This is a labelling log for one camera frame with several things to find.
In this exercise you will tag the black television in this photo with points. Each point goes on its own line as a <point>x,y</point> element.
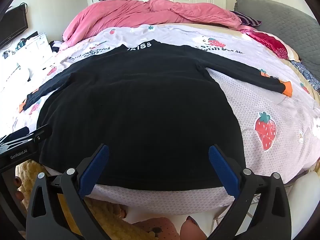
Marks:
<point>12,27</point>

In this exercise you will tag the person's left hand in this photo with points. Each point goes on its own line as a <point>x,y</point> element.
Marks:
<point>18,182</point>

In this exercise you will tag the white oval object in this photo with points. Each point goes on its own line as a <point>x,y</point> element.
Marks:
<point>23,73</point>

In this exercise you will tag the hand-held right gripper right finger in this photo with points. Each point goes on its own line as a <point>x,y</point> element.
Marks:
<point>222,170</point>

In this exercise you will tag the purple striped pillow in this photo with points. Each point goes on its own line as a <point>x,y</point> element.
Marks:
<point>247,20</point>

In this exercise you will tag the pink dotted cloth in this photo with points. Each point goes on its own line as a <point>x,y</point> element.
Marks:
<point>155,228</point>

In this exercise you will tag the person's right hand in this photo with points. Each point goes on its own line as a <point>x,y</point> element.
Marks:
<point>192,228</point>

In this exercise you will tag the pink duvet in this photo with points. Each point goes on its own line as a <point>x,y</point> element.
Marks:
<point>125,12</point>

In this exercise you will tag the white chest of drawers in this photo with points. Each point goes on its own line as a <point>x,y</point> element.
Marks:
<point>37,47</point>

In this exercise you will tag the red sequin pillow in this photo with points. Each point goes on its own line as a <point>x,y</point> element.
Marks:
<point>267,42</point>

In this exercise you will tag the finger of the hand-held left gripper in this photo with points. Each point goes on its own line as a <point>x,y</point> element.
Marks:
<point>37,133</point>

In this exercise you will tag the blue floral pillow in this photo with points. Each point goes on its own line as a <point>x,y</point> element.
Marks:
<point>307,73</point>

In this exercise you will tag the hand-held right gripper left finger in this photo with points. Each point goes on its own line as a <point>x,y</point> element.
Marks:
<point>96,170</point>

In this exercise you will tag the strawberry print bed sheet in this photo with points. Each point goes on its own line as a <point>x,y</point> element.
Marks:
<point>250,100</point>

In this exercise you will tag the dark clothes pile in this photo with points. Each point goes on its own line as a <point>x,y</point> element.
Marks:
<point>55,47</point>

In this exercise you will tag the grey quilted headboard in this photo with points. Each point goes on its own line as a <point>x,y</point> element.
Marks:
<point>280,20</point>

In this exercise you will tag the black sweater with orange cuffs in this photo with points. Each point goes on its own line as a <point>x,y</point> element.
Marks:
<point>137,105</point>

